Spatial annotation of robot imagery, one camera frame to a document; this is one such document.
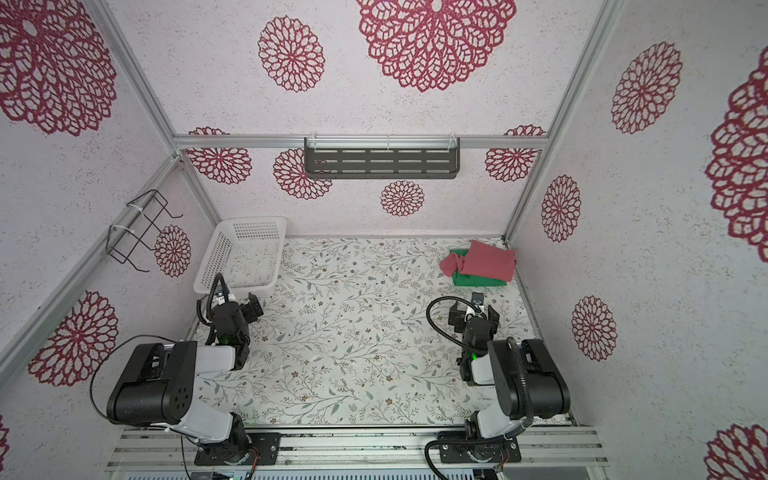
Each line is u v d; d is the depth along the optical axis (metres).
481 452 0.69
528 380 0.43
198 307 0.75
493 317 0.83
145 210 0.79
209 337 0.72
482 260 1.06
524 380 0.43
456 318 0.84
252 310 0.86
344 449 0.75
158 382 0.46
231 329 0.72
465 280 1.04
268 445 0.74
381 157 0.97
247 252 1.17
